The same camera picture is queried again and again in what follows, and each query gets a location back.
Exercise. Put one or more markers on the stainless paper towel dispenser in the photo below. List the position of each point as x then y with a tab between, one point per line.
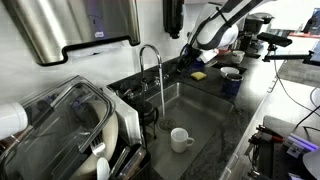
66	26

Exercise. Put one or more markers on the yellow sponge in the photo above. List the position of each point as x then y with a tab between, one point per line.
198	76

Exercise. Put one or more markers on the chrome gooseneck faucet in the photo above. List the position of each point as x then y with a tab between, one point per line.
142	66

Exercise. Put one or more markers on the silver fork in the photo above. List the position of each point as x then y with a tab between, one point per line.
97	146

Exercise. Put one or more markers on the white spoon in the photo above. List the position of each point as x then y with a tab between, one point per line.
102	168

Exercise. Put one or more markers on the clear plastic container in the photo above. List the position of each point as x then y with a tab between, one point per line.
60	133

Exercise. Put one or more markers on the large cream plate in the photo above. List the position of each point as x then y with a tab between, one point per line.
111	133

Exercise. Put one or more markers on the black utensil caddy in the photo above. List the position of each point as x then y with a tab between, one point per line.
133	165

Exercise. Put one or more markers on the black soap dispenser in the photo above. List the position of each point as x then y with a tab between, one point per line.
173	16

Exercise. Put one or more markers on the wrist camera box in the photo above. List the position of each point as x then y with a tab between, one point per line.
209	56

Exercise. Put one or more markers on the black french press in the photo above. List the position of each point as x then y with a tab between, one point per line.
146	113

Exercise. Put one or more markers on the black mount bar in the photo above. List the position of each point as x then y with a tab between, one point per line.
286	57

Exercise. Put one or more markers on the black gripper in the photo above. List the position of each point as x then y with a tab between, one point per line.
191	55

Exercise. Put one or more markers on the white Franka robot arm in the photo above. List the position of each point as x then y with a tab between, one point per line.
220	26

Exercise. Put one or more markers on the stainless steel sink basin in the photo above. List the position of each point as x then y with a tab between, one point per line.
200	106

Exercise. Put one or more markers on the blue steel-lined cup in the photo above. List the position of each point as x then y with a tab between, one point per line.
232	87

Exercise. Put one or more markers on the purple-lit device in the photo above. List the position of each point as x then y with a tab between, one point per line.
301	143

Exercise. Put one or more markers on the white round mug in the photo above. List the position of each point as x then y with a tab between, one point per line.
238	56

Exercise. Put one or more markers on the white bowl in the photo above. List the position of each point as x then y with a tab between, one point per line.
229	70

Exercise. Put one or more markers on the black coffee maker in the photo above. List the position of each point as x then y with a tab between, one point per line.
256	23

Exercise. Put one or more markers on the white cylinder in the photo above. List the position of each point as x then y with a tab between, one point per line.
11	120

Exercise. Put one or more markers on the black camera on stand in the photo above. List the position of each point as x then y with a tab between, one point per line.
274	39

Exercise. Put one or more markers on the round sink drain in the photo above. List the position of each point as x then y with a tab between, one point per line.
166	124

